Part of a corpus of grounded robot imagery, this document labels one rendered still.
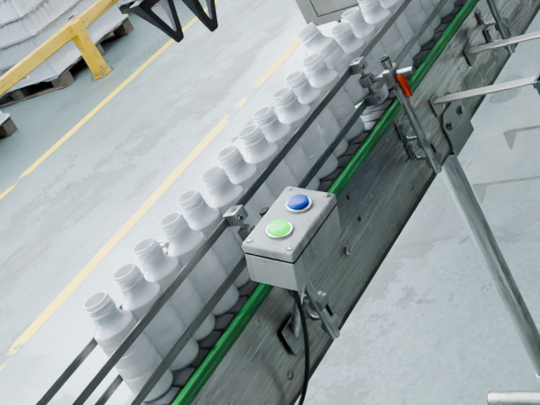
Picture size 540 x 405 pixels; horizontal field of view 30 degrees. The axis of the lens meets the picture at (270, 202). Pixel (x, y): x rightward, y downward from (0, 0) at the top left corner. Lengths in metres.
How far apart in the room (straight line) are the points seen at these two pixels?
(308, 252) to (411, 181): 0.55
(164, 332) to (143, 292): 0.06
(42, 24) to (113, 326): 7.01
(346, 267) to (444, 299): 1.47
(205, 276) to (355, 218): 0.36
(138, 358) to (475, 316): 1.77
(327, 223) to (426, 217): 2.20
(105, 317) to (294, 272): 0.26
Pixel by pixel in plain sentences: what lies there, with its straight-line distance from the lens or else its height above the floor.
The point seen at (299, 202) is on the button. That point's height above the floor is 1.12.
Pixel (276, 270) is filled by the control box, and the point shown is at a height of 1.07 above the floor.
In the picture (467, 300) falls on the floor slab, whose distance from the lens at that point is 3.10.
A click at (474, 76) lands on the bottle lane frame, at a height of 0.88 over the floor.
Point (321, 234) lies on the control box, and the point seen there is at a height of 1.07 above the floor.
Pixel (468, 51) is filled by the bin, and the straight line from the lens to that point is 2.16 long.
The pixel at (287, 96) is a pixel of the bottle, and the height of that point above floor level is 1.16.
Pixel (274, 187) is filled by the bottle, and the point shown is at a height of 1.07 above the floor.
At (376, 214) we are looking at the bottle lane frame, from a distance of 1.78.
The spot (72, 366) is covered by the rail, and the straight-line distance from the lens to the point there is 1.38.
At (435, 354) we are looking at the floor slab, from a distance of 2.95.
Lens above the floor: 1.69
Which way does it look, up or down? 23 degrees down
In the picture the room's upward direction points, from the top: 30 degrees counter-clockwise
